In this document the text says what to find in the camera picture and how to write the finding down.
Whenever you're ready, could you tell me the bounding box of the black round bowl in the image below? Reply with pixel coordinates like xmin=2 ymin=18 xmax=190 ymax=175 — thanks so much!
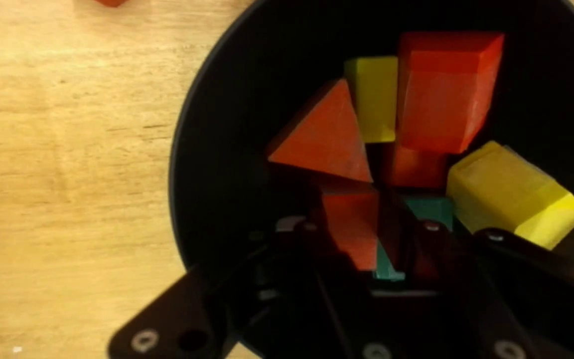
xmin=168 ymin=0 xmax=574 ymax=359

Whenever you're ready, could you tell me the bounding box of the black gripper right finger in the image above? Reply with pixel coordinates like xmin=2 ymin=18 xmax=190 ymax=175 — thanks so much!
xmin=409 ymin=217 xmax=574 ymax=359

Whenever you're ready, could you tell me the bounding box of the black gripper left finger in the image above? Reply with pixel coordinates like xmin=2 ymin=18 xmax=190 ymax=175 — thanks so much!
xmin=106 ymin=215 xmax=369 ymax=359

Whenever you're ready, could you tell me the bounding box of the teal flat block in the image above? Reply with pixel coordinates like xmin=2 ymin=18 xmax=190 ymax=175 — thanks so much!
xmin=373 ymin=193 xmax=457 ymax=283

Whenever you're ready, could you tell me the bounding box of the dark red block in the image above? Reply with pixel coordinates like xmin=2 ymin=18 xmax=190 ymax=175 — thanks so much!
xmin=377 ymin=142 xmax=451 ymax=193

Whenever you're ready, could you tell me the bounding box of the red triangular block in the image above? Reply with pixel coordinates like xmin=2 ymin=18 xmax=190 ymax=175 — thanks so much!
xmin=266 ymin=78 xmax=383 ymax=271

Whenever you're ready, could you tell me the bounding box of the large red rectangular block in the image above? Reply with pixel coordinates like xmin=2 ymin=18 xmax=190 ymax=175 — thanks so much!
xmin=395 ymin=30 xmax=507 ymax=155

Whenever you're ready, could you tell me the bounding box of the large yellow block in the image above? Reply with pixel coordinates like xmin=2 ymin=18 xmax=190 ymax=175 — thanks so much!
xmin=445 ymin=140 xmax=574 ymax=251

